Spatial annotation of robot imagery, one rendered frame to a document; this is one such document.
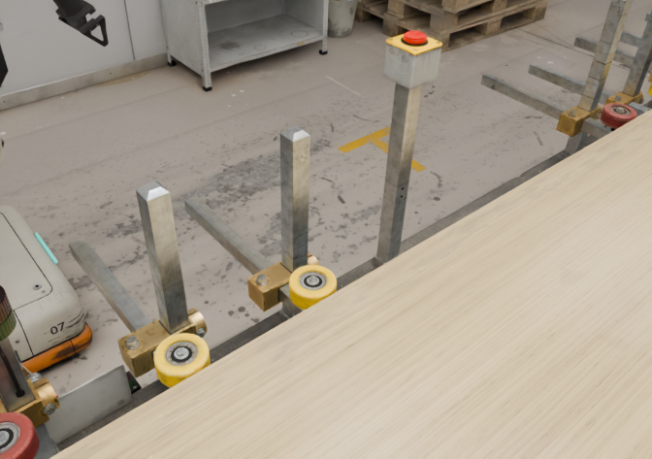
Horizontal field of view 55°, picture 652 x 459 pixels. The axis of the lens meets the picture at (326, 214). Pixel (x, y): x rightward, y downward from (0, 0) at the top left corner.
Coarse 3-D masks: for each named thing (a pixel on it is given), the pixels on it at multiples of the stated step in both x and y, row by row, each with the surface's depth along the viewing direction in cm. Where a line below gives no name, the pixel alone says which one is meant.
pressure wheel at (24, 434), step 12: (0, 420) 82; (12, 420) 82; (24, 420) 82; (0, 432) 80; (12, 432) 81; (24, 432) 81; (36, 432) 83; (0, 444) 79; (12, 444) 80; (24, 444) 79; (36, 444) 82; (0, 456) 78; (12, 456) 78; (24, 456) 79
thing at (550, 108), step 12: (492, 84) 183; (504, 84) 180; (516, 96) 178; (528, 96) 175; (540, 96) 175; (540, 108) 173; (552, 108) 171; (564, 108) 170; (588, 120) 165; (588, 132) 165; (600, 132) 162
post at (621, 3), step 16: (624, 0) 149; (608, 16) 153; (624, 16) 152; (608, 32) 154; (608, 48) 156; (592, 64) 161; (608, 64) 160; (592, 80) 163; (592, 96) 164; (576, 144) 173
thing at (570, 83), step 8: (536, 64) 200; (528, 72) 201; (536, 72) 199; (544, 72) 197; (552, 72) 196; (544, 80) 198; (552, 80) 196; (560, 80) 194; (568, 80) 192; (576, 80) 192; (568, 88) 193; (576, 88) 190; (608, 96) 184; (632, 104) 180; (640, 112) 178
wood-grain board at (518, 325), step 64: (640, 128) 151; (512, 192) 128; (576, 192) 129; (640, 192) 130; (448, 256) 112; (512, 256) 112; (576, 256) 113; (640, 256) 114; (320, 320) 99; (384, 320) 99; (448, 320) 100; (512, 320) 100; (576, 320) 100; (640, 320) 101; (192, 384) 88; (256, 384) 89; (320, 384) 89; (384, 384) 89; (448, 384) 90; (512, 384) 90; (576, 384) 90; (640, 384) 91; (128, 448) 80; (192, 448) 80; (256, 448) 81; (320, 448) 81; (384, 448) 81; (448, 448) 82; (512, 448) 82; (576, 448) 82; (640, 448) 83
